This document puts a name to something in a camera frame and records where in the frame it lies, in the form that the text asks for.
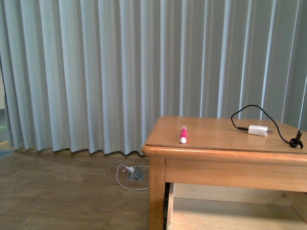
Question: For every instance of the pink marker white cap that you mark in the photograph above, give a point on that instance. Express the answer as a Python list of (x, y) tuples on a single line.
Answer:
[(183, 135)]

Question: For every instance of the wooden drawer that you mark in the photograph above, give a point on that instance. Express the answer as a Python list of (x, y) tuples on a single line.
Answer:
[(205, 207)]

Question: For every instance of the grey floor outlet box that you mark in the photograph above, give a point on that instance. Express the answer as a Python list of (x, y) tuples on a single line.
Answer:
[(137, 175)]

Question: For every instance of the wooden nightstand cabinet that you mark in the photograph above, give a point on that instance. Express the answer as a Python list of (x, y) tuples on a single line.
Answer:
[(217, 154)]

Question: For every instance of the grey pleated curtain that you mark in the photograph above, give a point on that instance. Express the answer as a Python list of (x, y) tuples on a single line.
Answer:
[(96, 74)]

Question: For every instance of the white USB charger block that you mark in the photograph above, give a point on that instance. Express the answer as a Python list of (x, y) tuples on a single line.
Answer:
[(262, 131)]

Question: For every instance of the grey floor mat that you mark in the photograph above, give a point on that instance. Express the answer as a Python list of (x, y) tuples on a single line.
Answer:
[(4, 153)]

